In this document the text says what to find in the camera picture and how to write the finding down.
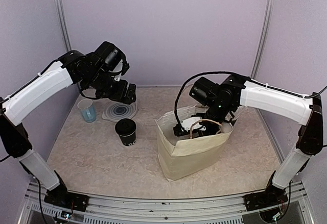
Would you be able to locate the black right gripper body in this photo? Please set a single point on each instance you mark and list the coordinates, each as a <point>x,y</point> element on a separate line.
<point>216,130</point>

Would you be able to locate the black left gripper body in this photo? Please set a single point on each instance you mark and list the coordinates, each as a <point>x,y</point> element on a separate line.
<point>117,94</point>

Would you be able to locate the black plastic cup lid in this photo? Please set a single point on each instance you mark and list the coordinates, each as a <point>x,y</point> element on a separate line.
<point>125,127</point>

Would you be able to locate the cream paper takeout bag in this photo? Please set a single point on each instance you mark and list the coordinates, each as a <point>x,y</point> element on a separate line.
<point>183,156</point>

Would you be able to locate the black paper coffee cup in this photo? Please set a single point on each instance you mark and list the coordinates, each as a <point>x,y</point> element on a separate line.
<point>128,140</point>

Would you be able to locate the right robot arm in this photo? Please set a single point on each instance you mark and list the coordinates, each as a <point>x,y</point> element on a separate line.
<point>224,92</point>

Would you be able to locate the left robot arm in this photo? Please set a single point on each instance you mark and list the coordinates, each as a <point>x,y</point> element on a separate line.
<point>101,70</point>

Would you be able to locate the blue translucent cup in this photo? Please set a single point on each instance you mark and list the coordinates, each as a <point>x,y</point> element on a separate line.
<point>87,110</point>

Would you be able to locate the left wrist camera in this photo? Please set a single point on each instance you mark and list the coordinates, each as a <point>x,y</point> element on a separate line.
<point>120,70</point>

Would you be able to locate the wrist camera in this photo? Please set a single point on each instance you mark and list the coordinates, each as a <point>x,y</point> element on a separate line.
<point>120,70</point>
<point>193,123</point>

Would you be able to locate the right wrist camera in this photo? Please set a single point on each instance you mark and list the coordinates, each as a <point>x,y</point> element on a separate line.
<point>193,123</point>

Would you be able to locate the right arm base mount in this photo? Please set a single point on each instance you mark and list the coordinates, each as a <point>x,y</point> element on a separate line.
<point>259,200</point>

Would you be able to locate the aluminium front frame rail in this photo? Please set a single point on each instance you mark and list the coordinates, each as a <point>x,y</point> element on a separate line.
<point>108,209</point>

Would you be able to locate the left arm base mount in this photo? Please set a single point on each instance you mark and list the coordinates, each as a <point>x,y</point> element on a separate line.
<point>68,200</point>

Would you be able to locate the left aluminium frame post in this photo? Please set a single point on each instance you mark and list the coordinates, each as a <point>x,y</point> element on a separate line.
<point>62,23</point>

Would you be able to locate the aluminium frame post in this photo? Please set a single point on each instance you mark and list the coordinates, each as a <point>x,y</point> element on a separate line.
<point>62,23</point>
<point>262,38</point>

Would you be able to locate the right aluminium frame post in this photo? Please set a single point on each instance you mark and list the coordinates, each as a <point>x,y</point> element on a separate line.
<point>262,38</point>

